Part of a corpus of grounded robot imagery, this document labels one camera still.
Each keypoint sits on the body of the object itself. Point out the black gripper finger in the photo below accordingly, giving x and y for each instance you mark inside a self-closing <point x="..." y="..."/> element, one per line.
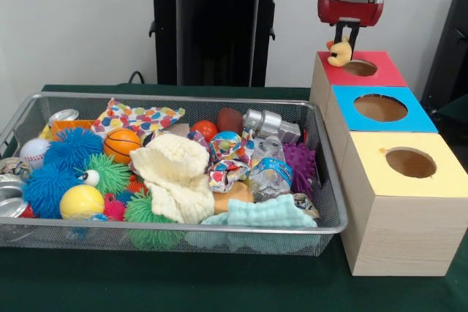
<point x="354" y="41"/>
<point x="340" y="32"/>

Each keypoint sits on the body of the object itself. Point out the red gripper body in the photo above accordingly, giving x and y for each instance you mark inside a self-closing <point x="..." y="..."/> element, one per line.
<point x="351" y="12"/>

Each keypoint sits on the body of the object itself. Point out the yellow plush toy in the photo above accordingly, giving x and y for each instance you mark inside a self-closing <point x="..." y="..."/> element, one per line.
<point x="342" y="54"/>

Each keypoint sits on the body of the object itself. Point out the orange toy basketball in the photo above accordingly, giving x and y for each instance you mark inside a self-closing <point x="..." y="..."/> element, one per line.
<point x="122" y="145"/>

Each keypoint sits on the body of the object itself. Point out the wooden box with three holes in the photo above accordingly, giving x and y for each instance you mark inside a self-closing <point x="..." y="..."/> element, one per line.
<point x="402" y="235"/>

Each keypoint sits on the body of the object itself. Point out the shallow clear mesh bin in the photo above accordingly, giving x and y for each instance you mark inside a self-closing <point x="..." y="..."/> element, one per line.
<point x="256" y="244"/>

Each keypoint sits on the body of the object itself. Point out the black office chair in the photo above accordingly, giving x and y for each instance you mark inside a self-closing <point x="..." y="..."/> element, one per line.
<point x="449" y="45"/>

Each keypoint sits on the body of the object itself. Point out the silver plastic toy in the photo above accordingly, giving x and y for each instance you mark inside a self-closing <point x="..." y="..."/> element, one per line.
<point x="268" y="123"/>

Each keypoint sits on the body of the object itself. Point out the green cloth side table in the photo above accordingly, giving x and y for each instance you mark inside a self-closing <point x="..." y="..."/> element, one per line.
<point x="457" y="105"/>

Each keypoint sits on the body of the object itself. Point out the purple spiky ball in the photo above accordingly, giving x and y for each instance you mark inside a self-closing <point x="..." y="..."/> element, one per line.
<point x="301" y="167"/>

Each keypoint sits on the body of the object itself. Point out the crushed clear water bottle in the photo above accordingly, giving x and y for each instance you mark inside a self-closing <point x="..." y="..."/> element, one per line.
<point x="270" y="173"/>

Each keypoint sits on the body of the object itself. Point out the mint green waffle cloth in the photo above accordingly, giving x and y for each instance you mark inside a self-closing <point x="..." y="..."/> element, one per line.
<point x="270" y="213"/>

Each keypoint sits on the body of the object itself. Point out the colourful polka dot cloth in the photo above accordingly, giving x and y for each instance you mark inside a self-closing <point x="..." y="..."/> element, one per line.
<point x="139" y="118"/>

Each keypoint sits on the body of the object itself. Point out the cream waffle cloth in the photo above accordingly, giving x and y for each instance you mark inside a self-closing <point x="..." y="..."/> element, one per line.
<point x="175" y="177"/>

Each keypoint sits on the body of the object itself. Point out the blue spiky puffer ball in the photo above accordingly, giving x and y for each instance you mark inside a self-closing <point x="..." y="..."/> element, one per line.
<point x="75" y="149"/>

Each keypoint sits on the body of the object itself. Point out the yellow tennis ball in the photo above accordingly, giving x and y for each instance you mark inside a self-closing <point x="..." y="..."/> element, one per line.
<point x="82" y="201"/>

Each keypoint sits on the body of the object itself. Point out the white toy baseball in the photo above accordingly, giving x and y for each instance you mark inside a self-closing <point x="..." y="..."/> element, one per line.
<point x="33" y="153"/>

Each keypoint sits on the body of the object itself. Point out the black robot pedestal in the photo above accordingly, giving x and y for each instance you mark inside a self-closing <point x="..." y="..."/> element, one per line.
<point x="219" y="34"/>

